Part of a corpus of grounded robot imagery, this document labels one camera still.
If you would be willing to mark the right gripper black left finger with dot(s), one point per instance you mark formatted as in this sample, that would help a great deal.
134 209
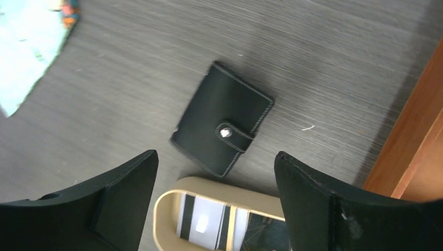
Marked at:
106 212

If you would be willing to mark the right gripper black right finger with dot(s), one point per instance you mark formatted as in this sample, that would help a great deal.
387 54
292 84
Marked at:
324 213

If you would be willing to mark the white striped credit card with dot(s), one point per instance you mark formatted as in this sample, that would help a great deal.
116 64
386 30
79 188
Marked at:
210 224

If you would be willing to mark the black leather card holder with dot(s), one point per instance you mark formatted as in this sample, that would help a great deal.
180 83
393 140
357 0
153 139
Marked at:
221 120

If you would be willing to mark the dark patterned credit card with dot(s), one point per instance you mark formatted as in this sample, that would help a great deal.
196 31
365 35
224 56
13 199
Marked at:
265 234

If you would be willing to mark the beige oval tray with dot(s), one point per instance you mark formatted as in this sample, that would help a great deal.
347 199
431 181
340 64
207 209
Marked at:
166 209

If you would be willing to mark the orange compartment organizer box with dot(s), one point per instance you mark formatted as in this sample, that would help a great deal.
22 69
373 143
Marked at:
409 166

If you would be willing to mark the green cartoon print cloth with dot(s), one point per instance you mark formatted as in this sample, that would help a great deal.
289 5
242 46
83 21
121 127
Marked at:
33 34

